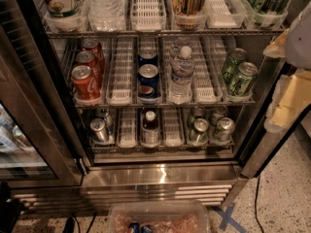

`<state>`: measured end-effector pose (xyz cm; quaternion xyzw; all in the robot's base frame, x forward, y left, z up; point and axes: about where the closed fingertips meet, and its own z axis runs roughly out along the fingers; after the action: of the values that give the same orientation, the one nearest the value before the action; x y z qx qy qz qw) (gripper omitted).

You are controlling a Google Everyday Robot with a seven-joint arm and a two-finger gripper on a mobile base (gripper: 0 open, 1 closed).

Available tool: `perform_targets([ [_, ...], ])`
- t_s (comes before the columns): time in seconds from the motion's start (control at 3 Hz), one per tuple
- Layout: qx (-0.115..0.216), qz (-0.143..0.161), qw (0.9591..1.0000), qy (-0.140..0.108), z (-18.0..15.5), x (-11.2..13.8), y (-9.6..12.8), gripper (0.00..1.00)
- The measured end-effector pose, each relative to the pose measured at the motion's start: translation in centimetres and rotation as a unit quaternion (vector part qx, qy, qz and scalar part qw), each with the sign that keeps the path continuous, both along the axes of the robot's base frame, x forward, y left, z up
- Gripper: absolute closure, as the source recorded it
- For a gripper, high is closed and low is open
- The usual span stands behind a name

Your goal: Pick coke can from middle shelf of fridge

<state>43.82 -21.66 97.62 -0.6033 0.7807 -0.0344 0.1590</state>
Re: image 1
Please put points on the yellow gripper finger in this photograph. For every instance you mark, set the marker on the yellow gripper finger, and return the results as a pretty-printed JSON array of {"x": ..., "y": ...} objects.
[
  {"x": 292, "y": 94},
  {"x": 276, "y": 49}
]

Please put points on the red coke can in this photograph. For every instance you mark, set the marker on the red coke can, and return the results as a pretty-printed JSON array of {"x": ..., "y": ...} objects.
[
  {"x": 95, "y": 46},
  {"x": 89, "y": 59},
  {"x": 85, "y": 82}
]

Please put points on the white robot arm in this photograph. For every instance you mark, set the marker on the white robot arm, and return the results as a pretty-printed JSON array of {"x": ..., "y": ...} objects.
[{"x": 298, "y": 44}]

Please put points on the rear green soda can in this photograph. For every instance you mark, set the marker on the rear green soda can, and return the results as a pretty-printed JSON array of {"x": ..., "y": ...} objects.
[{"x": 233, "y": 59}]

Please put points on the green soda can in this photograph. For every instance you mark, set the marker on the green soda can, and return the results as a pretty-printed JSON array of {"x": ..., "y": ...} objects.
[
  {"x": 242, "y": 79},
  {"x": 233, "y": 59}
]

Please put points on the front green soda can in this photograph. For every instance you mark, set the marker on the front green soda can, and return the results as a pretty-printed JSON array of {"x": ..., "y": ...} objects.
[{"x": 242, "y": 79}]

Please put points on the silver can bottom front right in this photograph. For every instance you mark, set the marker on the silver can bottom front right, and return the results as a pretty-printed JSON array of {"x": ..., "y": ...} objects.
[{"x": 224, "y": 129}]

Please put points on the stainless steel fridge base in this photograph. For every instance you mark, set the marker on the stainless steel fridge base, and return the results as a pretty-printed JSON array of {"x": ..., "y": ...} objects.
[{"x": 212, "y": 184}]

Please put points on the rear blue pepsi can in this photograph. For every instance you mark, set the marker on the rear blue pepsi can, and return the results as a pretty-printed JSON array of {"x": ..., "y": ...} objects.
[{"x": 147, "y": 56}]

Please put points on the blue pepsi can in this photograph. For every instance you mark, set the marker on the blue pepsi can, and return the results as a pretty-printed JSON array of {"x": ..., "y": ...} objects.
[
  {"x": 148, "y": 77},
  {"x": 147, "y": 56}
]

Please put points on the front blue pepsi can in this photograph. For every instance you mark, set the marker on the front blue pepsi can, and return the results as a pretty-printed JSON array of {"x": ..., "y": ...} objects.
[{"x": 148, "y": 77}]

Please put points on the white empty tray middle shelf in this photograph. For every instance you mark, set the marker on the white empty tray middle shelf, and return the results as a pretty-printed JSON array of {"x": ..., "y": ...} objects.
[{"x": 119, "y": 88}]

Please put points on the large water bottle top shelf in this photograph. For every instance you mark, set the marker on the large water bottle top shelf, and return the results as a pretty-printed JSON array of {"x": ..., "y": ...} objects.
[{"x": 106, "y": 15}]

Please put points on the silver can bottom shelf rear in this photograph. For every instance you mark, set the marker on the silver can bottom shelf rear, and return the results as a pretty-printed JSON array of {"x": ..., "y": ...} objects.
[{"x": 105, "y": 114}]

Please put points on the silver can shelf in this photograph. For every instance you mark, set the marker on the silver can shelf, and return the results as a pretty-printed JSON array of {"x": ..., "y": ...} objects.
[
  {"x": 105, "y": 114},
  {"x": 99, "y": 129}
]

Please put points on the silver can bottom shelf front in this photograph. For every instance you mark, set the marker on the silver can bottom shelf front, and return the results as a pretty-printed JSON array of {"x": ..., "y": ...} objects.
[{"x": 99, "y": 129}]

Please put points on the glass fridge door left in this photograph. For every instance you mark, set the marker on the glass fridge door left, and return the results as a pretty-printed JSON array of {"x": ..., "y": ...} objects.
[{"x": 34, "y": 94}]

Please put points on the rear clear water bottle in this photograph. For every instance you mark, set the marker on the rear clear water bottle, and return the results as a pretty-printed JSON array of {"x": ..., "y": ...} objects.
[{"x": 177, "y": 44}]

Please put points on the clear water bottle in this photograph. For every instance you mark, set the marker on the clear water bottle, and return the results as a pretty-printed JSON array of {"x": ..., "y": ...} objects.
[
  {"x": 182, "y": 69},
  {"x": 177, "y": 44}
]

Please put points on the front clear water bottle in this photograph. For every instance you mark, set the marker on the front clear water bottle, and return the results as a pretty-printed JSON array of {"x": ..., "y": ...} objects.
[{"x": 182, "y": 69}]

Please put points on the dark bottle white cap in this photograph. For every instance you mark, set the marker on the dark bottle white cap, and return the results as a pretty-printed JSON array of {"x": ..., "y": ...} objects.
[{"x": 150, "y": 128}]

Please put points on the clear plastic bin on floor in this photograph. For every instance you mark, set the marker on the clear plastic bin on floor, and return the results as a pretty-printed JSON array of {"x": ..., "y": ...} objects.
[{"x": 158, "y": 217}]

